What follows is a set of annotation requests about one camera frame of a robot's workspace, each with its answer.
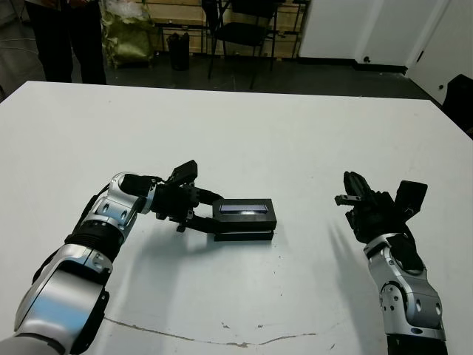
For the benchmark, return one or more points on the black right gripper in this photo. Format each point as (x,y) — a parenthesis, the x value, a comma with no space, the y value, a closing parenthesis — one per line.
(377,216)

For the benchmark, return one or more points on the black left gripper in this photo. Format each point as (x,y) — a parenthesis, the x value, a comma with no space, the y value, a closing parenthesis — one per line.
(173,203)

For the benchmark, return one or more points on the black box lid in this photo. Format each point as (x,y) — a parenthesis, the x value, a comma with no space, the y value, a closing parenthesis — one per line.
(244,218)

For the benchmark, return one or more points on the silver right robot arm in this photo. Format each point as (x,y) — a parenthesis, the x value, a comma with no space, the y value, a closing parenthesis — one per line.
(406,296)

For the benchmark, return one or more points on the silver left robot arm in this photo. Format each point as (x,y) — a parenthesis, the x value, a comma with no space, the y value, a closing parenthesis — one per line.
(92,240)

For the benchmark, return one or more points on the black box base white insert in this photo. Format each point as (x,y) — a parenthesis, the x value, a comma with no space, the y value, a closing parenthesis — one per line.
(244,236)

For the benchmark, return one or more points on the small black bin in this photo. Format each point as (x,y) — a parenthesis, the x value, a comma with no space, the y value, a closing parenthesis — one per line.
(178,51)

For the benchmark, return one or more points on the white door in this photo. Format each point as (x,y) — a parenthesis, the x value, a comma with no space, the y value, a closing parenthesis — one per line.
(443,40)

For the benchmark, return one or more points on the black mesh office chair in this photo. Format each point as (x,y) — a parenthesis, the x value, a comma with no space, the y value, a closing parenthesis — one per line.
(244,33)

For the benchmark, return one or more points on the green sack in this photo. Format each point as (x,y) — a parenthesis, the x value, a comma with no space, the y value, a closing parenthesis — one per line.
(127,40)

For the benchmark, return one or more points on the person in beige jacket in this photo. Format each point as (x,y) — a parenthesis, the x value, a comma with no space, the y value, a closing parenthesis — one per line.
(66,40)

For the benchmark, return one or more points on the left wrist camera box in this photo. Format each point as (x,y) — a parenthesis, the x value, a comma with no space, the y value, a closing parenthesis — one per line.
(184,172)

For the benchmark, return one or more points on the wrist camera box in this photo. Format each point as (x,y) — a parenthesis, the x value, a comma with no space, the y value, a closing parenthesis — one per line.
(184,172)
(410,199)

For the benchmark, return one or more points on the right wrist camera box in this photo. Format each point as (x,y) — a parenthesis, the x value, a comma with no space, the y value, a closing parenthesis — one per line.
(410,199)

